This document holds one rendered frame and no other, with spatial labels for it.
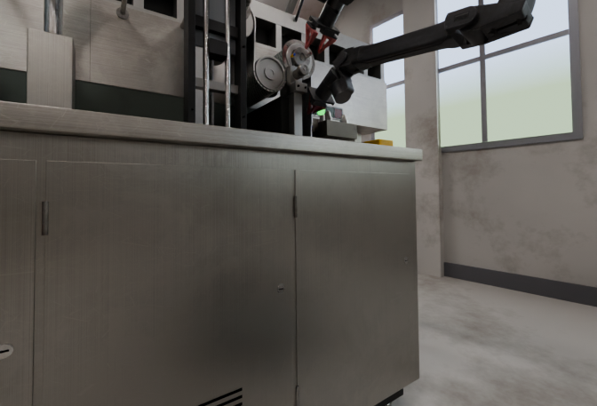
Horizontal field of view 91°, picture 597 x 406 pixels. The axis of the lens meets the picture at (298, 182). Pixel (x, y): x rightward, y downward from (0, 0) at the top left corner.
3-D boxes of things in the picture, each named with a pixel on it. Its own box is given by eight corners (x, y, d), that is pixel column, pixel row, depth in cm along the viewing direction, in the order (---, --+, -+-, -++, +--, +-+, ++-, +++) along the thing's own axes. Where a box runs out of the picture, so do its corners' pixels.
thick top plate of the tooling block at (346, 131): (327, 135, 112) (326, 119, 112) (274, 147, 145) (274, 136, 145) (357, 139, 121) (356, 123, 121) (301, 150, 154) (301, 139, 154)
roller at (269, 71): (255, 86, 100) (255, 51, 100) (228, 105, 121) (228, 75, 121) (285, 92, 106) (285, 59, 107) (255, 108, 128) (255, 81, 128)
